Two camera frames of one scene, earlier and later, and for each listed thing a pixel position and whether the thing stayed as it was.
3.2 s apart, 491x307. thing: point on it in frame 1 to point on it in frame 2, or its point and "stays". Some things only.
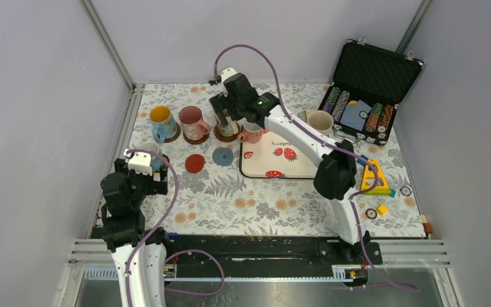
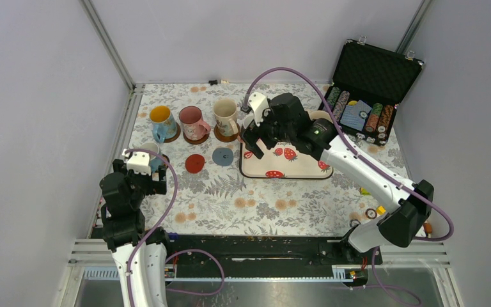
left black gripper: (156, 186) stays
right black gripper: (221, 102) to (252, 133)
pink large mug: (190, 116) stays
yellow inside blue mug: (164, 126) stays
